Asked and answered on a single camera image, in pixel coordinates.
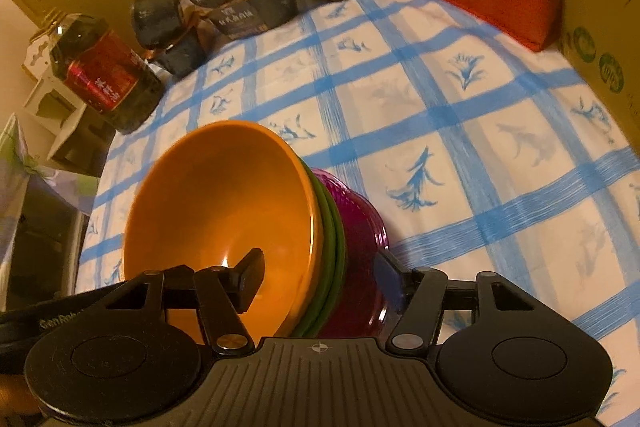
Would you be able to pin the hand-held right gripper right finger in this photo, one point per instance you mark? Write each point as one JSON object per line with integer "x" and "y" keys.
{"x": 389, "y": 268}

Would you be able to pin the white wooden furniture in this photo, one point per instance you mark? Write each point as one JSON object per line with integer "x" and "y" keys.
{"x": 60, "y": 117}

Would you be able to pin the red label oil bottle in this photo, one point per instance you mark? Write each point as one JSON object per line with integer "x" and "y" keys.
{"x": 105, "y": 72}

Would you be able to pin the large pink patterned plate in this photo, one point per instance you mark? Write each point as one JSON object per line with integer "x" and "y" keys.
{"x": 367, "y": 252}

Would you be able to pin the small pink patterned plate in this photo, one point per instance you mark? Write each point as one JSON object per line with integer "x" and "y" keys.
{"x": 331, "y": 179}

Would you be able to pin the blue checked tablecloth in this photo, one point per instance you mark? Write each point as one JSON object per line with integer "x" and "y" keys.
{"x": 450, "y": 132}

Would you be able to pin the dark tilted cup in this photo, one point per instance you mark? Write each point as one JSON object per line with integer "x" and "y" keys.
{"x": 156, "y": 19}

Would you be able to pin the black plastic container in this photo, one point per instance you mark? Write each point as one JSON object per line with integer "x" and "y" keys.
{"x": 180, "y": 52}

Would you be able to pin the small green bowl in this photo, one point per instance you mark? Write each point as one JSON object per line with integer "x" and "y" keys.
{"x": 326, "y": 227}

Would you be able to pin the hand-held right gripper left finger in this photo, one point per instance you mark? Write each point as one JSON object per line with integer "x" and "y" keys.
{"x": 250, "y": 274}

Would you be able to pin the orange bowl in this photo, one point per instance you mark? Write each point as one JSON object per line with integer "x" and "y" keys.
{"x": 220, "y": 207}

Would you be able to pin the large green bowl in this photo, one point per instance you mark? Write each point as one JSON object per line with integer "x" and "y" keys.
{"x": 341, "y": 247}

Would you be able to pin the black rectangular food box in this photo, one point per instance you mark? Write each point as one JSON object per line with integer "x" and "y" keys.
{"x": 255, "y": 12}

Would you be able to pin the brown cardboard box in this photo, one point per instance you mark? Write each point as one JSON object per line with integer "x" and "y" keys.
{"x": 605, "y": 7}

